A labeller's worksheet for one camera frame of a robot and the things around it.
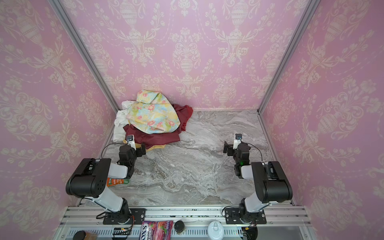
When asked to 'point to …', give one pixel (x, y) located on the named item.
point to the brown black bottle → (79, 235)
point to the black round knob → (179, 226)
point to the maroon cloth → (142, 138)
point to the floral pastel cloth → (153, 112)
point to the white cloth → (119, 134)
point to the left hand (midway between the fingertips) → (135, 143)
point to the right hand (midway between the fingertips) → (234, 141)
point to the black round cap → (251, 232)
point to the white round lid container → (215, 231)
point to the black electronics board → (121, 233)
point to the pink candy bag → (156, 230)
